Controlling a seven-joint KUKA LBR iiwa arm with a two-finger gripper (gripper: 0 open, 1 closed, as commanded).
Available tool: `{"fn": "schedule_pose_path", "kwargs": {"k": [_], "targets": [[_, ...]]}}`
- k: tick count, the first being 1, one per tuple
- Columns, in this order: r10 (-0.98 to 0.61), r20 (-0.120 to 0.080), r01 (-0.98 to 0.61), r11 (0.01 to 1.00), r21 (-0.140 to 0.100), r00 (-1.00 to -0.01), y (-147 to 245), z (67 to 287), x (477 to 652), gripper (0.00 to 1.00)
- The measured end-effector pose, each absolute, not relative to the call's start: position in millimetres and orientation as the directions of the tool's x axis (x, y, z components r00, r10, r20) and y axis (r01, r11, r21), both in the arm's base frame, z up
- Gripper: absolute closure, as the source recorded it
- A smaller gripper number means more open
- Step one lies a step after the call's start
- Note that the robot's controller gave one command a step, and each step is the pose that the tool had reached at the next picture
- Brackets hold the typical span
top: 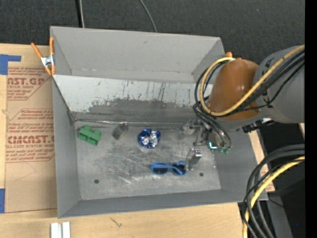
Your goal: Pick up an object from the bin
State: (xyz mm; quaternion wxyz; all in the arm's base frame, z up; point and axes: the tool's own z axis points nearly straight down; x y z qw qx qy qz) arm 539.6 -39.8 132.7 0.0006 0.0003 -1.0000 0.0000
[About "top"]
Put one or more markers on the small grey box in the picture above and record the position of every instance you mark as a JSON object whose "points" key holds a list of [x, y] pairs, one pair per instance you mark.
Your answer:
{"points": [[120, 132]]}

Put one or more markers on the green toy brick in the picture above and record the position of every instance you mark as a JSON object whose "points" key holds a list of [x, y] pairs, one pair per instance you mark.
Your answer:
{"points": [[89, 135]]}

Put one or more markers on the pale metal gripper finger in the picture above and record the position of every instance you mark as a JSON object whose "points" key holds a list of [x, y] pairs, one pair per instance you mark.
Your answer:
{"points": [[194, 159], [189, 128]]}

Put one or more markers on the grey metal bin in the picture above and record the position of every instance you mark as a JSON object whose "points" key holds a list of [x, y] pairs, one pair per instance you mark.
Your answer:
{"points": [[138, 167]]}

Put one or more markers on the blue sunglasses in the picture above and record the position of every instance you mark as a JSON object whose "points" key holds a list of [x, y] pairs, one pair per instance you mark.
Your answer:
{"points": [[161, 168]]}

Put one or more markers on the brown cardboard board red print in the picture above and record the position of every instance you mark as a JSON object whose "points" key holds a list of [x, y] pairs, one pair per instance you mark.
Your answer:
{"points": [[27, 133]]}

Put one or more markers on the shiny blue foil ball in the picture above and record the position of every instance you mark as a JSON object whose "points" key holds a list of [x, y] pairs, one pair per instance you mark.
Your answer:
{"points": [[148, 138]]}

